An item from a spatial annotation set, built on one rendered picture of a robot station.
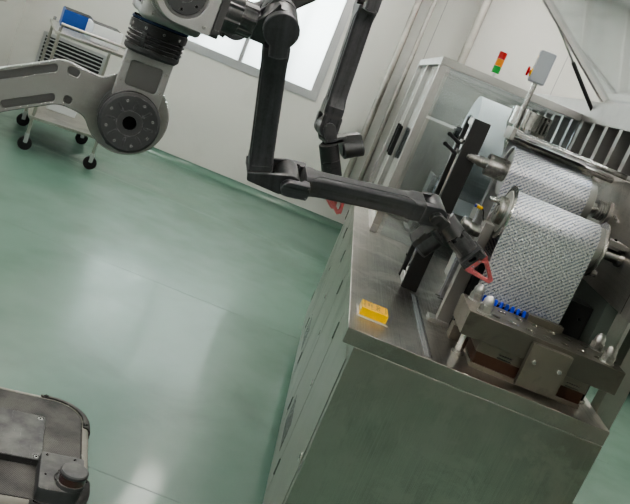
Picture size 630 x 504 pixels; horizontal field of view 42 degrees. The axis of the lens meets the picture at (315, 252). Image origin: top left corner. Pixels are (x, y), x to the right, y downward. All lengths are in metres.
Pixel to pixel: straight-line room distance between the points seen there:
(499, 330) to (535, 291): 0.24
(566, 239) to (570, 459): 0.54
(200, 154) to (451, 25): 2.57
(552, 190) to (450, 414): 0.75
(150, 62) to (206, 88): 5.79
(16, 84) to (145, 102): 0.31
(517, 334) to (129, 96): 1.06
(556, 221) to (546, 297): 0.20
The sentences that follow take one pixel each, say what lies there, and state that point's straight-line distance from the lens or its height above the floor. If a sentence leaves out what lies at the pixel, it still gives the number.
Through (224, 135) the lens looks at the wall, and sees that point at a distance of 7.76.
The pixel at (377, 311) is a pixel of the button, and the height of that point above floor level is 0.92.
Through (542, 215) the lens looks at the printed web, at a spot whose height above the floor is 1.28.
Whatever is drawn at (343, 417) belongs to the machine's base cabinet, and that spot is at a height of 0.69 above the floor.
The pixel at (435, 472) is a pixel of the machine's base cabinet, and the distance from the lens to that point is 2.05.
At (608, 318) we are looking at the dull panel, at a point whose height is 1.10.
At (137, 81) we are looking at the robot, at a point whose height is 1.23.
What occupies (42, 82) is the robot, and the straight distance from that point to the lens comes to 2.07.
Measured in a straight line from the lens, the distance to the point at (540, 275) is 2.18.
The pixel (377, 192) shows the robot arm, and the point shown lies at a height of 1.19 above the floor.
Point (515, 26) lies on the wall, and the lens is 7.76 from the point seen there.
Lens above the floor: 1.45
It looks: 13 degrees down
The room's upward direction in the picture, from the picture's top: 22 degrees clockwise
